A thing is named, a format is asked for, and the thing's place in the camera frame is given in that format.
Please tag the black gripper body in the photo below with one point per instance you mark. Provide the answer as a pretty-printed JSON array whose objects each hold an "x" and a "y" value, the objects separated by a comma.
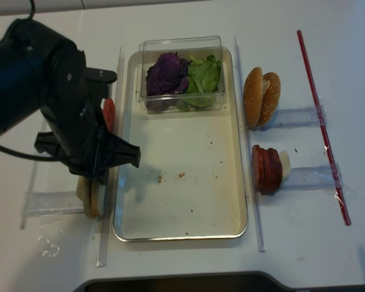
[{"x": 77, "y": 122}]

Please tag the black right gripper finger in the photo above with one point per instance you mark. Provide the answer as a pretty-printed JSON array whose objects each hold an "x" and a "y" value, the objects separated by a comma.
[{"x": 120, "y": 152}]

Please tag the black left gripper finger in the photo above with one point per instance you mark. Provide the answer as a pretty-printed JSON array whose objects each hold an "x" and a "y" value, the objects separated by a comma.
[{"x": 46, "y": 142}]

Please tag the white bread slice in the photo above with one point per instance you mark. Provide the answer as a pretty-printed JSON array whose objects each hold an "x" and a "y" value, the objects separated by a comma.
[
  {"x": 83, "y": 192},
  {"x": 97, "y": 199}
]

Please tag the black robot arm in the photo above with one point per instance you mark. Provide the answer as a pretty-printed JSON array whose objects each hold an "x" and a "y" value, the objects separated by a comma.
[{"x": 42, "y": 70}]

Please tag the red tomato slice back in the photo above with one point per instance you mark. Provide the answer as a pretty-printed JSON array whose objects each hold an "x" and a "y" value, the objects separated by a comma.
[{"x": 109, "y": 114}]

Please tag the clear holder under bread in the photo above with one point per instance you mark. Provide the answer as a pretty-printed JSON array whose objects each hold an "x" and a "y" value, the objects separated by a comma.
[{"x": 37, "y": 204}]

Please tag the green lettuce leaves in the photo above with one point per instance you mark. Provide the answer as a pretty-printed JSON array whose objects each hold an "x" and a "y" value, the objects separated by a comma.
[{"x": 203, "y": 77}]

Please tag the stack of red meat patties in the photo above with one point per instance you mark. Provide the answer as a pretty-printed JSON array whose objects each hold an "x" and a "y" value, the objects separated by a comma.
[{"x": 268, "y": 170}]

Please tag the white cheese slice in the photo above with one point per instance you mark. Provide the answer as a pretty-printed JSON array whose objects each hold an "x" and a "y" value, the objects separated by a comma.
[{"x": 285, "y": 163}]

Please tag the clear holder under patties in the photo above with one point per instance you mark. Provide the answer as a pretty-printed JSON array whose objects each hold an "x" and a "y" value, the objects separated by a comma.
[{"x": 313, "y": 178}]

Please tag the cream metal baking tray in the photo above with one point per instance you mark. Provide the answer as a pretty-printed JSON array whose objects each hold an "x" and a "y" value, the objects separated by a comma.
[{"x": 192, "y": 181}]

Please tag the purple cabbage leaves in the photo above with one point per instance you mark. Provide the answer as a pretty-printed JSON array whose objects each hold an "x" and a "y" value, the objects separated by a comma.
[{"x": 169, "y": 75}]

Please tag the clear plastic salad container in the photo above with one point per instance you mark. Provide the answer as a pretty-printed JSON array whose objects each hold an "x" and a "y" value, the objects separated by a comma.
[{"x": 198, "y": 47}]

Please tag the plain top bun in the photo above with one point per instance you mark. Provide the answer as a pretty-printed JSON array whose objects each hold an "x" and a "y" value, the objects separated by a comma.
[{"x": 253, "y": 96}]

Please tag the sesame seed bun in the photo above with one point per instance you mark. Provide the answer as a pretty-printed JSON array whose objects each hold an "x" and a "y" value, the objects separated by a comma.
[{"x": 271, "y": 95}]

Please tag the black monitor edge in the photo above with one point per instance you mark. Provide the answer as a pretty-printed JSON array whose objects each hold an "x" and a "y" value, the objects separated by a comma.
[{"x": 210, "y": 282}]

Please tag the clear holder under buns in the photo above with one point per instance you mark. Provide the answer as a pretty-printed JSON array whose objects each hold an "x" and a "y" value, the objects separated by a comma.
[{"x": 297, "y": 118}]

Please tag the clear rail far left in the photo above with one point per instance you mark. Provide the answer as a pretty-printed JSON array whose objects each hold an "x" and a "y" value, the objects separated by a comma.
[{"x": 30, "y": 188}]

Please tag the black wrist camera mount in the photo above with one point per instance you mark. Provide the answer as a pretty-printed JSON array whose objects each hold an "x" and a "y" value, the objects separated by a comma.
[{"x": 100, "y": 82}]

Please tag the clear rail left of tray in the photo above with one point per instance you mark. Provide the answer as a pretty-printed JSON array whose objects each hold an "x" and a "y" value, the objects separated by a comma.
[{"x": 110, "y": 194}]

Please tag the clear rail of tray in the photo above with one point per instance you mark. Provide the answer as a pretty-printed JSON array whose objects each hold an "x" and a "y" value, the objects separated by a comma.
[
  {"x": 110, "y": 194},
  {"x": 255, "y": 203}
]

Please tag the clear rail right of tray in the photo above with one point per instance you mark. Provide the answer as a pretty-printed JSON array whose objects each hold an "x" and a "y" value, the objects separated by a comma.
[{"x": 255, "y": 203}]

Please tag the red plastic rail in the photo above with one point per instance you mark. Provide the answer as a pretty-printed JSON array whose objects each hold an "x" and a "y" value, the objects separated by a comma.
[{"x": 339, "y": 194}]

